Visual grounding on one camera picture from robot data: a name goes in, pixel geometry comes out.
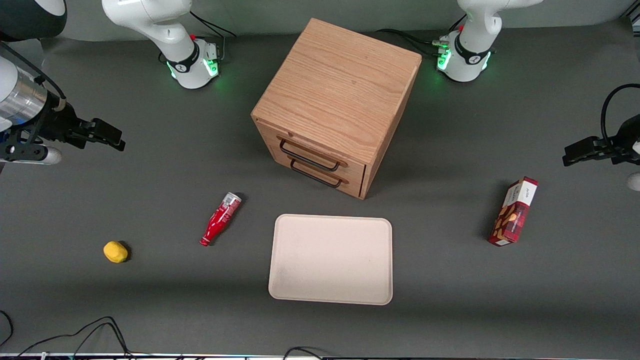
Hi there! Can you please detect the black looped gripper cable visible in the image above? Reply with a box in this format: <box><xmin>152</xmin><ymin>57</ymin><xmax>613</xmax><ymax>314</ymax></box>
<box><xmin>600</xmin><ymin>83</ymin><xmax>640</xmax><ymax>147</ymax></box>

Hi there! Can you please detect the black right arm base cable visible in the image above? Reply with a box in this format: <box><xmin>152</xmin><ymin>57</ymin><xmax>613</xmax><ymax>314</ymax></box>
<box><xmin>189</xmin><ymin>11</ymin><xmax>238</xmax><ymax>62</ymax></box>

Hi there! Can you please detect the black metal drawer handle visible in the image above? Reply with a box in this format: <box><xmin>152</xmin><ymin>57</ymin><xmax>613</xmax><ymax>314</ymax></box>
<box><xmin>279</xmin><ymin>138</ymin><xmax>342</xmax><ymax>173</ymax></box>
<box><xmin>289</xmin><ymin>159</ymin><xmax>345</xmax><ymax>189</ymax></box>

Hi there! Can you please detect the beige plastic tray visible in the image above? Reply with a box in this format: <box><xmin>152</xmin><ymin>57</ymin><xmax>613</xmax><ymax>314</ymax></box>
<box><xmin>268</xmin><ymin>214</ymin><xmax>394</xmax><ymax>306</ymax></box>

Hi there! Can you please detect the black arm base cable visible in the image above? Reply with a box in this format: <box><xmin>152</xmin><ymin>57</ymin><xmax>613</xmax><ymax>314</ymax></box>
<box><xmin>189</xmin><ymin>11</ymin><xmax>238</xmax><ymax>62</ymax></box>
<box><xmin>375</xmin><ymin>14</ymin><xmax>468</xmax><ymax>59</ymax></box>

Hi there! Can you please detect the red cookie box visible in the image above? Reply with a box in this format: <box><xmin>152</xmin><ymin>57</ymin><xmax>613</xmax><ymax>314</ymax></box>
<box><xmin>488</xmin><ymin>176</ymin><xmax>539</xmax><ymax>247</ymax></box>

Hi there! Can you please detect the yellow lemon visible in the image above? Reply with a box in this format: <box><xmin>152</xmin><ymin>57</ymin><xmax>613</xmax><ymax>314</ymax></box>
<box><xmin>103</xmin><ymin>241</ymin><xmax>129</xmax><ymax>264</ymax></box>

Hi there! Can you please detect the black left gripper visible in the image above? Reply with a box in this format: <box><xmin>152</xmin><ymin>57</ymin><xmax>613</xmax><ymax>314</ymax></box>
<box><xmin>562</xmin><ymin>114</ymin><xmax>640</xmax><ymax>167</ymax></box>

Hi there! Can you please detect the short black floor cable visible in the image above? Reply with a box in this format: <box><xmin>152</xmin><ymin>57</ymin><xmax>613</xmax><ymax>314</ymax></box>
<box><xmin>282</xmin><ymin>346</ymin><xmax>326</xmax><ymax>360</ymax></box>

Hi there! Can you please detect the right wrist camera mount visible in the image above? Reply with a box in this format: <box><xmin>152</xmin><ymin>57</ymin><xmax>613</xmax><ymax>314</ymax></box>
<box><xmin>0</xmin><ymin>127</ymin><xmax>63</xmax><ymax>166</ymax></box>

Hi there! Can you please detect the long black floor cable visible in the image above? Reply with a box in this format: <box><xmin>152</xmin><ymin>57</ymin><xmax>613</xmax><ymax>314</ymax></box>
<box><xmin>14</xmin><ymin>316</ymin><xmax>138</xmax><ymax>359</ymax></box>

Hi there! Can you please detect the black edge cable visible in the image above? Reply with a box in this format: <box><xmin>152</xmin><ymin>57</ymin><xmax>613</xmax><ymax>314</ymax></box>
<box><xmin>0</xmin><ymin>310</ymin><xmax>14</xmax><ymax>347</ymax></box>

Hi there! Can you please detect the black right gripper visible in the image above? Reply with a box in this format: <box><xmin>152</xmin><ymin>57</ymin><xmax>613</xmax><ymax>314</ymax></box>
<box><xmin>30</xmin><ymin>99</ymin><xmax>126</xmax><ymax>152</ymax></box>

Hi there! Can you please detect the black left arm base cable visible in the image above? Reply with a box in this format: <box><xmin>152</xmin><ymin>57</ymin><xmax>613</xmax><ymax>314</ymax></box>
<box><xmin>375</xmin><ymin>14</ymin><xmax>468</xmax><ymax>59</ymax></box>

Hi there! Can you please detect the wooden drawer front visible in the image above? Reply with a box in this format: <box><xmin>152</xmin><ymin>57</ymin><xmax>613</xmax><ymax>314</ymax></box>
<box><xmin>262</xmin><ymin>121</ymin><xmax>369</xmax><ymax>175</ymax></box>
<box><xmin>274</xmin><ymin>150</ymin><xmax>367</xmax><ymax>198</ymax></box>

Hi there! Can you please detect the wooden drawer cabinet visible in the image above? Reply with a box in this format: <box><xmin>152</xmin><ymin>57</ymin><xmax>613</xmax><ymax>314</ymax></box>
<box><xmin>250</xmin><ymin>18</ymin><xmax>423</xmax><ymax>200</ymax></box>

